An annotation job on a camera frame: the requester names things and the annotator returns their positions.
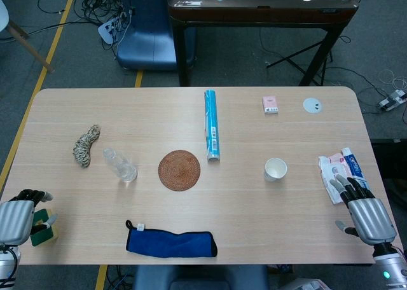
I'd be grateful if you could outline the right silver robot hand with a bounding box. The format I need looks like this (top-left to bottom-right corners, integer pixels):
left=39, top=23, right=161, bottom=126
left=329, top=174, right=397, bottom=247

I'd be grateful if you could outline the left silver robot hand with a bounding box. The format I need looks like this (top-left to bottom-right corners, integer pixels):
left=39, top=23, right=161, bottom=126
left=0, top=190, right=60, bottom=247

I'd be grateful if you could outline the white paper cup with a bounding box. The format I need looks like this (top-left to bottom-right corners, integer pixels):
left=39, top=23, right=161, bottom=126
left=263, top=157, right=288, bottom=183

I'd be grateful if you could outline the clear plastic bottle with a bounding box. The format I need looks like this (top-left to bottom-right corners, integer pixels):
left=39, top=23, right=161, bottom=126
left=102, top=147, right=139, bottom=184

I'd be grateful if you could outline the green yellow sponge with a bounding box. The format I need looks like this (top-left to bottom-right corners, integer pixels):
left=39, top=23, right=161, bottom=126
left=30, top=208, right=60, bottom=247

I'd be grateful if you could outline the blue white toothpaste tube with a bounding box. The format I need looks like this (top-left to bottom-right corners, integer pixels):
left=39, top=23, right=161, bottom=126
left=341, top=147, right=375, bottom=202

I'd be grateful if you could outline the pink white wet wipes pack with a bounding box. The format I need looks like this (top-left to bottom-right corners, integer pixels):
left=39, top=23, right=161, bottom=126
left=318, top=153, right=359, bottom=205

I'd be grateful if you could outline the black cabinet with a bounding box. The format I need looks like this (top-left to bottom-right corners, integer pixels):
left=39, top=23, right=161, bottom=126
left=370, top=138, right=407, bottom=210

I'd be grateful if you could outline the white printed paper package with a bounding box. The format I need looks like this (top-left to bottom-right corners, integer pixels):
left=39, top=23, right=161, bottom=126
left=279, top=277, right=329, bottom=290

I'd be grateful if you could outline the grey power strip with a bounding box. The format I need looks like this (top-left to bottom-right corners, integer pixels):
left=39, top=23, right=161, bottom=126
left=377, top=90, right=407, bottom=113

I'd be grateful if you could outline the white round lid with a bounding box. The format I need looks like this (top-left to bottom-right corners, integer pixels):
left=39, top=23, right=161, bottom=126
left=302, top=97, right=323, bottom=114

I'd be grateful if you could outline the pink playing card box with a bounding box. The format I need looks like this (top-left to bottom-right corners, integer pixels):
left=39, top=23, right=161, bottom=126
left=261, top=95, right=280, bottom=115

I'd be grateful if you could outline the blue cloth with black trim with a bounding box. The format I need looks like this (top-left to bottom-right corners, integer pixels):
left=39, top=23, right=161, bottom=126
left=125, top=219, right=219, bottom=259

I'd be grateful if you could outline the brown woven round coaster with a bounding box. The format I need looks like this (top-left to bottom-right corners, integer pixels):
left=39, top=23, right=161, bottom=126
left=158, top=149, right=202, bottom=193

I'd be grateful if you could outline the blue wrapped bag roll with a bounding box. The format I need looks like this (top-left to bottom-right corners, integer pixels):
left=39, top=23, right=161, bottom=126
left=203, top=90, right=223, bottom=164

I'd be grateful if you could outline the white chair with wooden legs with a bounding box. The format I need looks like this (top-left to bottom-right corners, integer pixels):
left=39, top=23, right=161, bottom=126
left=0, top=0, right=55, bottom=74

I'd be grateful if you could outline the white power strip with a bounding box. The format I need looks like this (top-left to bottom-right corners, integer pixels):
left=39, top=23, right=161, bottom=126
left=97, top=15, right=128, bottom=45

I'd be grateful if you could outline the blue machine base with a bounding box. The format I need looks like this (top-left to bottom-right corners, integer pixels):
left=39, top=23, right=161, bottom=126
left=115, top=0, right=197, bottom=73

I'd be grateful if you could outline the dark wooden mahjong table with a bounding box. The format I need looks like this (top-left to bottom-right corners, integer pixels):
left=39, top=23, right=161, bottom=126
left=167, top=0, right=361, bottom=87

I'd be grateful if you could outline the beige black rope bundle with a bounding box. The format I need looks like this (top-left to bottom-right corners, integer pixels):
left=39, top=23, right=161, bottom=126
left=72, top=123, right=102, bottom=169

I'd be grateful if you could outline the black floor cable bundle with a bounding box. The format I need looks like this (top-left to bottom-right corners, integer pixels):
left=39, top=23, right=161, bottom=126
left=37, top=0, right=132, bottom=27

